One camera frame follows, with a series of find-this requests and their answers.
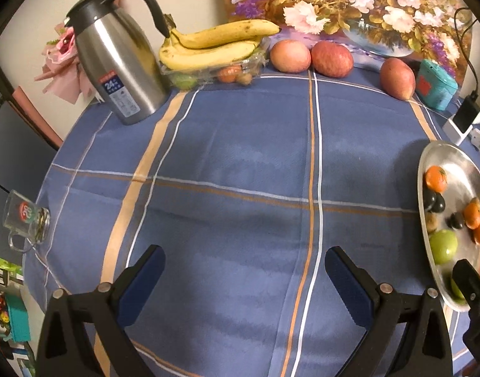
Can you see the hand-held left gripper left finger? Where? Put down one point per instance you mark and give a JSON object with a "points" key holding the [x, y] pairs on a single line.
{"points": [[141, 286]]}

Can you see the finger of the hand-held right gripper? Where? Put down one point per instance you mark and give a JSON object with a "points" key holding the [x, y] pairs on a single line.
{"points": [[471, 286]]}

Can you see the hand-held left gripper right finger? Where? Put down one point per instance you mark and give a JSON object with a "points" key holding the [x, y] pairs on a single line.
{"points": [[349, 286]]}

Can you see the green plum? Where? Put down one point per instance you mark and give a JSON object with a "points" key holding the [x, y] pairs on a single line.
{"points": [[457, 289], [443, 246]]}

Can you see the black plum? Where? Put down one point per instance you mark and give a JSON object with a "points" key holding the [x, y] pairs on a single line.
{"points": [[455, 220], [428, 198], [440, 204]]}

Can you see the stainless steel plate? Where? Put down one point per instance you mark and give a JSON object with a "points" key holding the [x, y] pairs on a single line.
{"points": [[459, 180]]}

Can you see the teal storage box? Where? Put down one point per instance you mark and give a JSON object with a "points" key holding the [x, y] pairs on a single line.
{"points": [[18, 314]]}

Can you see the green printed box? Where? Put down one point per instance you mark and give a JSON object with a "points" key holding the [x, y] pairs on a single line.
{"points": [[2, 267]]}

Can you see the glass mug with print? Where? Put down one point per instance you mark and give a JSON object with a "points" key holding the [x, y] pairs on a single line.
{"points": [[20, 214]]}

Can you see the blue plaid tablecloth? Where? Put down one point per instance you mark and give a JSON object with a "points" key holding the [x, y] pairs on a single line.
{"points": [[224, 157]]}

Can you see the black charger block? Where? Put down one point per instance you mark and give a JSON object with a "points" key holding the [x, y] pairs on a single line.
{"points": [[467, 114]]}

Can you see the teal plastic box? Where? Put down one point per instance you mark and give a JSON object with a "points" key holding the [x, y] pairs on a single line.
{"points": [[438, 88]]}

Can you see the dark panel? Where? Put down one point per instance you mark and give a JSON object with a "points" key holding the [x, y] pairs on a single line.
{"points": [[8, 145]]}

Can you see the green fruit in tray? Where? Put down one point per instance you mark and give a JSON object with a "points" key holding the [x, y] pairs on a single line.
{"points": [[183, 80]]}

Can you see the red yellow apple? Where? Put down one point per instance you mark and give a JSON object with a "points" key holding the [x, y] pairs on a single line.
{"points": [[396, 78]]}

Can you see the dark red apple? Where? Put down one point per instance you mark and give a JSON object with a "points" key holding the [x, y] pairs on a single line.
{"points": [[332, 59]]}

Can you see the orange fruit in tray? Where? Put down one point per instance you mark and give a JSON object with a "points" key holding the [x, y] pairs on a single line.
{"points": [[229, 74]]}

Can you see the small brown fruit in tray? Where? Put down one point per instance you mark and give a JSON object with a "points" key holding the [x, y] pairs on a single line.
{"points": [[244, 79]]}

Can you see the stainless steel thermos jug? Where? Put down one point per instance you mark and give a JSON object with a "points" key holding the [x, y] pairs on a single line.
{"points": [[114, 55]]}

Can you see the pale red apple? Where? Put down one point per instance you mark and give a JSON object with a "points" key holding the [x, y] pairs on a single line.
{"points": [[291, 55]]}

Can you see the clear plastic fruit tray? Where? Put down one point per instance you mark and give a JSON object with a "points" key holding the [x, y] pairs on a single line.
{"points": [[259, 61]]}

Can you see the pink flower bouquet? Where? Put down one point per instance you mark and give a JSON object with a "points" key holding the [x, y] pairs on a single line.
{"points": [[61, 55]]}

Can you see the floral painting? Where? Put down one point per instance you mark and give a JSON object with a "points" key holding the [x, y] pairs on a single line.
{"points": [[334, 0]]}

